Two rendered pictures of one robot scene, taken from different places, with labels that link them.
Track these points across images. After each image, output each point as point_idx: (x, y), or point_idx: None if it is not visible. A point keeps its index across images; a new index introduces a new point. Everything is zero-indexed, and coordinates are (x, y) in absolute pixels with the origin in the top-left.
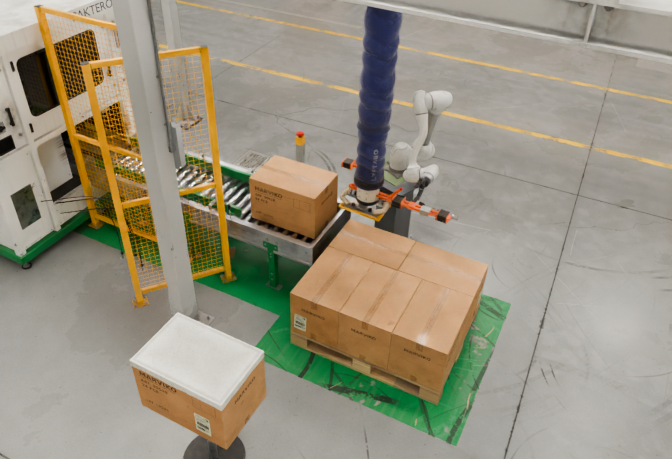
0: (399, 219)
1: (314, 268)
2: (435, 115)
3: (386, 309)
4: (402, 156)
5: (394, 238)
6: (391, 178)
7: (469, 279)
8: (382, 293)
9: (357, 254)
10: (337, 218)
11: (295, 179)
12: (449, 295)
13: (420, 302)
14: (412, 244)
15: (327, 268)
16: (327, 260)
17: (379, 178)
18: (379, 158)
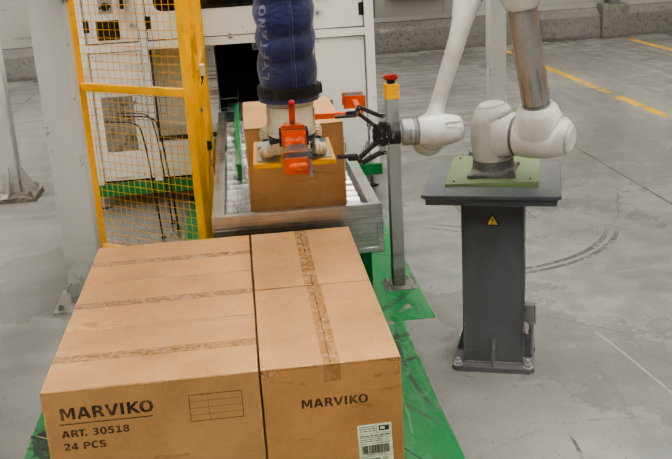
0: (480, 291)
1: (177, 243)
2: (512, 15)
3: (127, 311)
4: (478, 124)
5: (347, 264)
6: (459, 175)
7: (315, 351)
8: (169, 297)
9: (256, 255)
10: (316, 209)
11: None
12: (234, 347)
13: (179, 330)
14: (352, 279)
15: (189, 249)
16: (210, 244)
17: (276, 78)
18: (269, 27)
